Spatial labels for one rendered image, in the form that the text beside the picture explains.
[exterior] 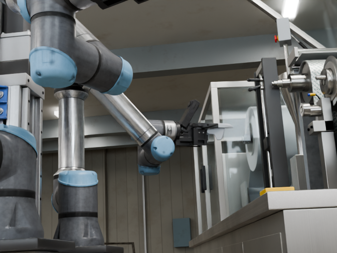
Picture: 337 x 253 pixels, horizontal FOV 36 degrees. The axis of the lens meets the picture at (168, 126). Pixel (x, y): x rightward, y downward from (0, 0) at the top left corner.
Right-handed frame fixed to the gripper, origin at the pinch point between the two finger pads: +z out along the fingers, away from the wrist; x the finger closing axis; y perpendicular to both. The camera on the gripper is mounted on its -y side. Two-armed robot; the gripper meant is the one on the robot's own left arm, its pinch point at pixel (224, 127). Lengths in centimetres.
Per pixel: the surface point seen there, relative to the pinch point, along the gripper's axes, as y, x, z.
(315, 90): -9.1, 31.8, 17.7
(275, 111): -3.5, 20.1, 9.4
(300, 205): 27, 78, -19
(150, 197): 32, -820, 214
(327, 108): 0.0, 48.2, 10.1
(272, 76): -16.0, 18.5, 9.7
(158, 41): -148, -381, 93
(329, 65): -13, 50, 10
